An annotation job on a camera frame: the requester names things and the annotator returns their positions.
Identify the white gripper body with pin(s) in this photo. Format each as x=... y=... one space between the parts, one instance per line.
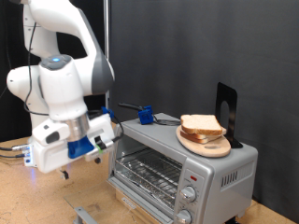
x=49 y=158

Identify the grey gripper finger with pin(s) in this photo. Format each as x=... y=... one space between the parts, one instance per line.
x=64 y=174
x=98 y=160

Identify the metal spatula with blue block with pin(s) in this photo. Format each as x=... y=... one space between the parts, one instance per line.
x=146 y=115

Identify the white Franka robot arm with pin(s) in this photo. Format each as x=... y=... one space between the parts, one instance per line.
x=18 y=84

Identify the silver oven knob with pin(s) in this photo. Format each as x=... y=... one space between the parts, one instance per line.
x=183 y=217
x=188 y=194

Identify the silver toaster oven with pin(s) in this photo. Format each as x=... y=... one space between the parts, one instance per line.
x=218 y=186

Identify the black fabric backdrop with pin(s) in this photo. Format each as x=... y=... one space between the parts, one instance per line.
x=6 y=124

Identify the round wooden board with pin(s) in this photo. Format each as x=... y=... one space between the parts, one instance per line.
x=202 y=150

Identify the black metal bookend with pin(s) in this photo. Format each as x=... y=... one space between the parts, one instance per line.
x=232 y=96

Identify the grey fabric backdrop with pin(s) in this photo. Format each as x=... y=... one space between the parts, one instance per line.
x=202 y=46

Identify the white wrist camera blue mount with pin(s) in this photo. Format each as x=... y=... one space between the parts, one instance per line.
x=99 y=130

